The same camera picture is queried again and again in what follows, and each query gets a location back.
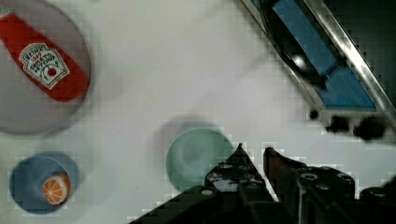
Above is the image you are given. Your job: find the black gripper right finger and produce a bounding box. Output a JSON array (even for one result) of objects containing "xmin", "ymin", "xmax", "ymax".
[{"xmin": 263, "ymin": 147, "xmax": 356, "ymax": 224}]

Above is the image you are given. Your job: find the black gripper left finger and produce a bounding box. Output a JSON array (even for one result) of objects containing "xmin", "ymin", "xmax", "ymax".
[{"xmin": 205, "ymin": 144, "xmax": 273, "ymax": 224}]

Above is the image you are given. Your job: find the black toaster oven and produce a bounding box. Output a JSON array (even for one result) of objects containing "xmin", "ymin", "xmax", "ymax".
[{"xmin": 241, "ymin": 0, "xmax": 396, "ymax": 142}]

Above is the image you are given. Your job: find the orange slice toy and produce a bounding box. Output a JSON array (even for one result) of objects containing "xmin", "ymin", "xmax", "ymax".
[{"xmin": 42, "ymin": 174, "xmax": 71, "ymax": 205}]

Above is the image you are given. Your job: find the blue small bowl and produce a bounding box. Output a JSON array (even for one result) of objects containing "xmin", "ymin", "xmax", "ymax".
[{"xmin": 8, "ymin": 151, "xmax": 80, "ymax": 215}]

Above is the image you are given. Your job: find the red ketchup bottle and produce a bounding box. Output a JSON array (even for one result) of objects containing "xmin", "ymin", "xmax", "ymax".
[{"xmin": 0, "ymin": 4, "xmax": 90, "ymax": 103}]

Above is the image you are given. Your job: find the grey round plate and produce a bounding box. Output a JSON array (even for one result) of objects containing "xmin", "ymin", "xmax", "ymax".
[{"xmin": 1, "ymin": 0, "xmax": 91, "ymax": 134}]

